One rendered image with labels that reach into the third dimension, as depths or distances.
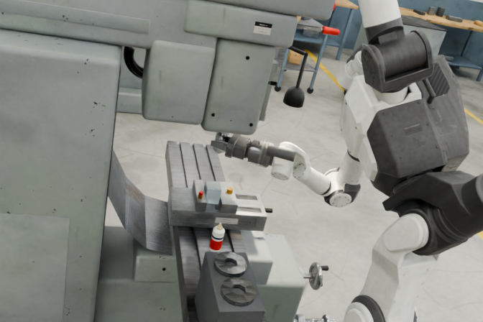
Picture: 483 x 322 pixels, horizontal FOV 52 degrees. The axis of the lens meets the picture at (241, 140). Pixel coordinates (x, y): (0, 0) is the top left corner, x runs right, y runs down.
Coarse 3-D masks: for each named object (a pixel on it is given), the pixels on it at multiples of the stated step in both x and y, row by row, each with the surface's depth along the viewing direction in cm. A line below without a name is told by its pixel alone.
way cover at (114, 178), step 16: (112, 160) 178; (112, 176) 170; (112, 192) 163; (128, 192) 184; (128, 208) 176; (144, 208) 189; (160, 208) 194; (128, 224) 168; (144, 224) 180; (160, 224) 185; (144, 240) 172; (160, 240) 177
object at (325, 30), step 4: (300, 24) 148; (304, 24) 148; (304, 28) 148; (308, 28) 148; (312, 28) 149; (316, 28) 149; (320, 28) 149; (324, 28) 149; (328, 28) 150; (332, 28) 150; (324, 32) 150; (328, 32) 150; (332, 32) 150; (336, 32) 150
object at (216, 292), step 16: (208, 256) 136; (224, 256) 136; (240, 256) 137; (208, 272) 132; (224, 272) 130; (240, 272) 131; (208, 288) 130; (224, 288) 125; (240, 288) 127; (256, 288) 129; (208, 304) 129; (224, 304) 122; (240, 304) 122; (256, 304) 124; (208, 320) 128; (224, 320) 121; (240, 320) 122; (256, 320) 123
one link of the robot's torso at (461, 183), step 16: (432, 176) 119; (448, 176) 120; (464, 176) 121; (480, 176) 112; (400, 192) 128; (416, 192) 123; (432, 192) 119; (448, 192) 115; (464, 192) 113; (480, 192) 109; (400, 208) 134; (448, 208) 115; (464, 208) 112; (480, 208) 109; (448, 224) 117; (464, 224) 114; (480, 224) 112
